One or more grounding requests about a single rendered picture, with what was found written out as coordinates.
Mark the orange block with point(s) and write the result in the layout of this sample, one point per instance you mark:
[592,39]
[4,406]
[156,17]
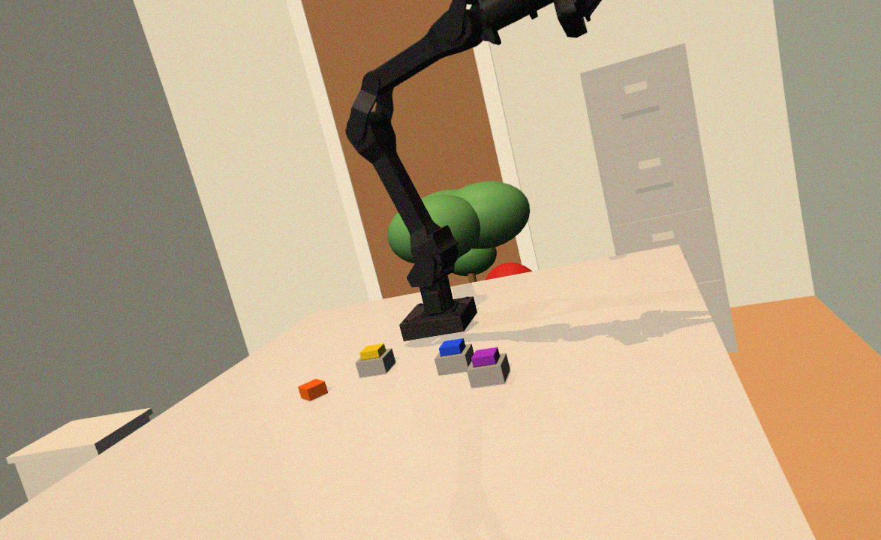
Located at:
[313,389]

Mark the purple button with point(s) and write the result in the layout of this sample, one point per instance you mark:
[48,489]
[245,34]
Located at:
[488,367]

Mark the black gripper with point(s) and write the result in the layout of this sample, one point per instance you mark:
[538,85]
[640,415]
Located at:
[570,13]

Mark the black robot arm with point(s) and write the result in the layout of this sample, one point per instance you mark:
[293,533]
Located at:
[433,247]

